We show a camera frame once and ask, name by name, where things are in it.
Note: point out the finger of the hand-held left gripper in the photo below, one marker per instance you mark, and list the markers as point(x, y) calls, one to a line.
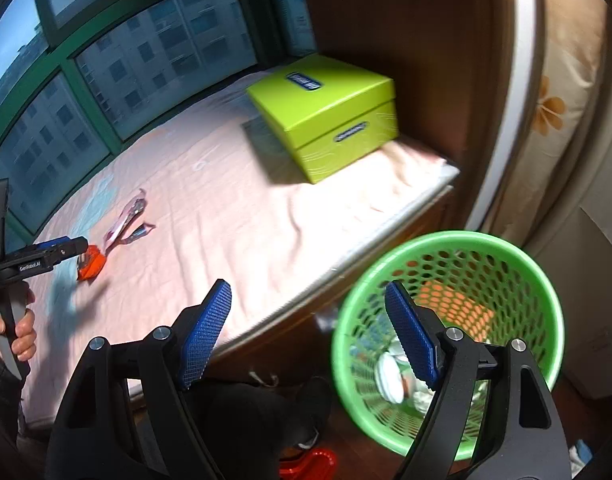
point(71, 252)
point(56, 243)

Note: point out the pink wrapper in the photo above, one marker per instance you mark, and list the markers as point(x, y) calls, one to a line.
point(126, 220)

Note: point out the person's left forearm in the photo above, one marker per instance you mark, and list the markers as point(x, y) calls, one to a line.
point(1, 400)

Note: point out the lime green cardboard box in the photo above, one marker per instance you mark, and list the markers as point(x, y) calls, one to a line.
point(326, 105)

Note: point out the white round plastic lid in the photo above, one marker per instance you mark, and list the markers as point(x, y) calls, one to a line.
point(390, 375)

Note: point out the window poster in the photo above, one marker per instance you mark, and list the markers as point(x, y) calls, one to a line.
point(291, 5)

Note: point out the pink blanket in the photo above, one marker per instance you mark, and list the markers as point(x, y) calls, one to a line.
point(226, 210)

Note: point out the floral pillow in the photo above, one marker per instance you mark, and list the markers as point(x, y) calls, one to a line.
point(566, 85)

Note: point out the green window frame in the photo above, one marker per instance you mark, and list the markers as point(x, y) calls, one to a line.
point(66, 60)

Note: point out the red plastic object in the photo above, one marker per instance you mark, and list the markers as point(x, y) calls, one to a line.
point(311, 465)

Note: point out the orange snack packet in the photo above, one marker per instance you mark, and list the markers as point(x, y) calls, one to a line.
point(92, 265)

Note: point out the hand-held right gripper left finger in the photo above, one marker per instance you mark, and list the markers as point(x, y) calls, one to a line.
point(208, 330)

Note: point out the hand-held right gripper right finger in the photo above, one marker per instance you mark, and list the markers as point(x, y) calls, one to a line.
point(411, 332)

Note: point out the person's left hand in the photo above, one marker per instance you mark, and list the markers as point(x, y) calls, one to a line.
point(23, 337)

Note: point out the green plastic mesh basket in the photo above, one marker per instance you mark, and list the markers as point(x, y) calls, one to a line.
point(531, 280)

